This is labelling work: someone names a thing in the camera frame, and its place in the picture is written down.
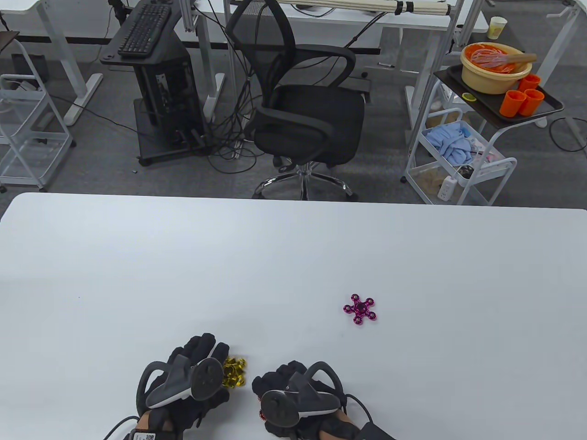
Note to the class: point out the white desk with angled leg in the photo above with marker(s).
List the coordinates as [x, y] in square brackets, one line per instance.
[59, 46]

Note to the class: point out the long white desk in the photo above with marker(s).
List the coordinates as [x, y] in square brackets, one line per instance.
[426, 23]

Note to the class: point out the person's right hand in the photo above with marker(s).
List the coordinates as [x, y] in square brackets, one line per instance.
[279, 378]

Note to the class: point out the white utility trolley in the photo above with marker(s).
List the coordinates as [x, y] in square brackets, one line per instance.
[486, 174]

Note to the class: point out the black mesh office chair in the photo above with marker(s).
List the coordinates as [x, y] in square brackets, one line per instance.
[307, 119]

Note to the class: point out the gold fidget spinner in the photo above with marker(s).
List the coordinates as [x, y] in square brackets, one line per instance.
[236, 373]

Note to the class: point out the paper cup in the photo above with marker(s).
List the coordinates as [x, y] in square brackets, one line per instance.
[496, 28]

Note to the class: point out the black tray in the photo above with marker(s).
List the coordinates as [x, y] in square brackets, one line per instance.
[486, 112]

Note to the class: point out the orange plastic cup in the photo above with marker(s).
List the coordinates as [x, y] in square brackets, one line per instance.
[529, 82]
[534, 103]
[511, 105]

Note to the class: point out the person's left forearm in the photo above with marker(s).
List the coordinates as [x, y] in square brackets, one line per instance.
[146, 418]

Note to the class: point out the black computer tower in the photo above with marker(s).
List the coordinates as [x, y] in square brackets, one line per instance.
[172, 91]

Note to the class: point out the beige mixing bowl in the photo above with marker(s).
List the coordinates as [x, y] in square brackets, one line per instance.
[486, 80]

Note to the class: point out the white power strip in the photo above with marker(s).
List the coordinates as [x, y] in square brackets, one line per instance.
[447, 189]

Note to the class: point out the grey tracking controller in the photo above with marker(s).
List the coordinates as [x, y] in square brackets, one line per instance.
[206, 378]
[279, 408]

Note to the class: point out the light blue cloth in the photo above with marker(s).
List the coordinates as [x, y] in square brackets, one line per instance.
[449, 144]

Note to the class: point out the white labelled wrist module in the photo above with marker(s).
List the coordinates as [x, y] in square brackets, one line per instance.
[151, 435]

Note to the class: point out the black keyboard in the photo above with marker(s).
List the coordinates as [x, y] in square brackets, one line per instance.
[144, 30]

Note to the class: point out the black computer cart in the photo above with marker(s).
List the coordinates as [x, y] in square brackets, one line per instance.
[158, 146]

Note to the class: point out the magenta fidget spinner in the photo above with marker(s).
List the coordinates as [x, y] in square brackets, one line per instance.
[361, 309]

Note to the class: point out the person's left hand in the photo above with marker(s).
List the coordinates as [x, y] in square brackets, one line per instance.
[202, 343]

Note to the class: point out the aluminium frame post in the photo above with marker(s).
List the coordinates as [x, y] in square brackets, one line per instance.
[186, 16]

